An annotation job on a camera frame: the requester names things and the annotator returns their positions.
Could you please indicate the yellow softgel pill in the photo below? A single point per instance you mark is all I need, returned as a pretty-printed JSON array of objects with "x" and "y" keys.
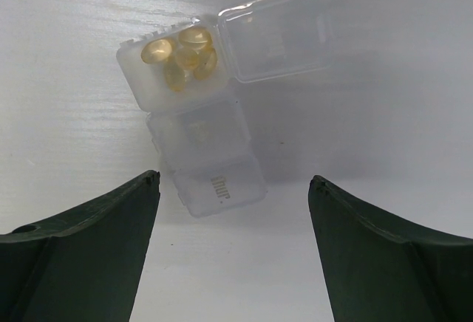
[
  {"x": 158, "y": 50},
  {"x": 195, "y": 38},
  {"x": 176, "y": 78},
  {"x": 207, "y": 64},
  {"x": 186, "y": 58}
]

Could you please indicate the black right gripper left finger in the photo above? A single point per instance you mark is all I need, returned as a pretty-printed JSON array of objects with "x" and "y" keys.
[{"x": 83, "y": 264}]

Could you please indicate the translucent weekly pill organizer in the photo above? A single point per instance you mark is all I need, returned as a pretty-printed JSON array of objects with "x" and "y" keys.
[{"x": 201, "y": 133}]

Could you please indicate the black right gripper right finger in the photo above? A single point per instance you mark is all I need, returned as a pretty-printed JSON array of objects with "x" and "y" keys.
[{"x": 380, "y": 267}]

